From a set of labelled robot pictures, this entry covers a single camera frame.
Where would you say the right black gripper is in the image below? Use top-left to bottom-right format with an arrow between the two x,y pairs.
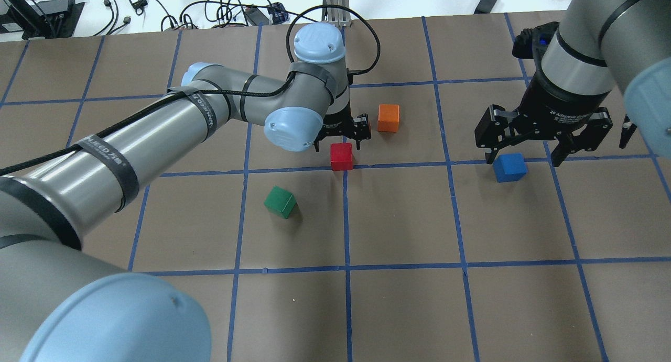
474,71 -> 613,167

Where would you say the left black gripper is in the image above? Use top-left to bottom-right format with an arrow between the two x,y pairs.
313,100 -> 372,153

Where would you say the red wooden block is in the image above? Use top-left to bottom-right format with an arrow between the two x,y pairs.
329,142 -> 354,171

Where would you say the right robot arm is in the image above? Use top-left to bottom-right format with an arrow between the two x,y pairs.
474,0 -> 670,167

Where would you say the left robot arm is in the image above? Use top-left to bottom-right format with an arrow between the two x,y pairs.
2,21 -> 370,361

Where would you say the orange wooden block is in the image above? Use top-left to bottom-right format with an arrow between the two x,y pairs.
377,104 -> 401,133

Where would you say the blue wooden block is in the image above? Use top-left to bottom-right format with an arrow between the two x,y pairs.
493,153 -> 529,183

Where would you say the green wooden block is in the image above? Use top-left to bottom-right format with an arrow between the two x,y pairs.
264,186 -> 297,219

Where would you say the black power adapter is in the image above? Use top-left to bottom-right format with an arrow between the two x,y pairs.
473,0 -> 498,14

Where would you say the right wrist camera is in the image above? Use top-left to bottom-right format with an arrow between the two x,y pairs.
511,21 -> 560,61

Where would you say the aluminium frame post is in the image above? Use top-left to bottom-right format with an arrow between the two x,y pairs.
321,0 -> 351,27

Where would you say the black cable bundle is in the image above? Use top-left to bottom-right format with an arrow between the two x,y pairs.
160,0 -> 320,30

